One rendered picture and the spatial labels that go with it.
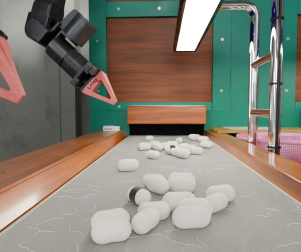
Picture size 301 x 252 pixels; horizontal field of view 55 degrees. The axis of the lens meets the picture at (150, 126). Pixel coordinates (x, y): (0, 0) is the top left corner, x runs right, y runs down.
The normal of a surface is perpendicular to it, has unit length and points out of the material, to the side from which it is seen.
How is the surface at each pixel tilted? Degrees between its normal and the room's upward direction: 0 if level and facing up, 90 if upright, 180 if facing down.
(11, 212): 45
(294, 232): 0
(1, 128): 90
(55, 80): 90
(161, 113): 90
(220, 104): 90
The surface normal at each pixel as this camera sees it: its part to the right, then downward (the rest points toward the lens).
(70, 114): -0.12, 0.06
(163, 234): 0.00, -1.00
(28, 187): 0.71, -0.70
